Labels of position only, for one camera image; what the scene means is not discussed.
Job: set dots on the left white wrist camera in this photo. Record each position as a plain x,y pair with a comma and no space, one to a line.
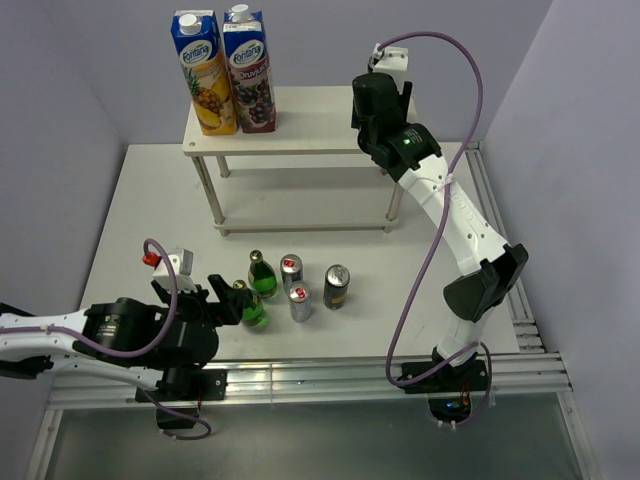
181,263

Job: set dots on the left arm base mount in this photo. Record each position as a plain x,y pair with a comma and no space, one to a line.
178,400

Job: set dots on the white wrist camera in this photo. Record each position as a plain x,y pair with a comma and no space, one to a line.
181,263
390,60

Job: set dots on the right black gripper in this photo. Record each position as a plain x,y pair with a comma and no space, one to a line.
404,98

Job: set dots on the rear silver energy can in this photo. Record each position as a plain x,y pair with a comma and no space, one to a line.
291,269

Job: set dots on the aluminium right rail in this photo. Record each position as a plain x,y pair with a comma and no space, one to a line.
526,329

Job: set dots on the front silver energy can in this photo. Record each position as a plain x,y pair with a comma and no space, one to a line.
300,302

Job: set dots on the aluminium rail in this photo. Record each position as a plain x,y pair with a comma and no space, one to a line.
526,329
312,382

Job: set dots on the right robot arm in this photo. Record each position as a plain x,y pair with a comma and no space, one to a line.
489,267

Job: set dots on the aluminium front rail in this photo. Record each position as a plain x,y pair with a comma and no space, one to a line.
312,382

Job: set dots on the front green glass bottle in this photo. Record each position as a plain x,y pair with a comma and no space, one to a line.
253,310

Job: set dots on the rear green glass bottle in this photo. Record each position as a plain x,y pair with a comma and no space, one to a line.
261,275

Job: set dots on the silver energy can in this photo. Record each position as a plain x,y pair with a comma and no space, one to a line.
300,302
291,269

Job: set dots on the pineapple juice carton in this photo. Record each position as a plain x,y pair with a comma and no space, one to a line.
198,44

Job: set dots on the black can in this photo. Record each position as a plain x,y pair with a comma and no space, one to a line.
336,282

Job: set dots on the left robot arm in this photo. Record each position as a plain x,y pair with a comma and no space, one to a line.
108,340

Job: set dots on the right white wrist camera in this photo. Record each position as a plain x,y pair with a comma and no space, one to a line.
390,60

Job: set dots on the green glass bottle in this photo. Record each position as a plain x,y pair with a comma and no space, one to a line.
261,275
253,310

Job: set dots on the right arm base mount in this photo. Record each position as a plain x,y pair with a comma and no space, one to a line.
455,395

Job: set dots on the white two-tier shelf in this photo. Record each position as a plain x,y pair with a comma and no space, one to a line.
307,175

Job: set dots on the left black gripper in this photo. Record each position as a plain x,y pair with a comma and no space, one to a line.
231,300

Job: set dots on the grape juice carton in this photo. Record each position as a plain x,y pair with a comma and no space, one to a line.
249,69

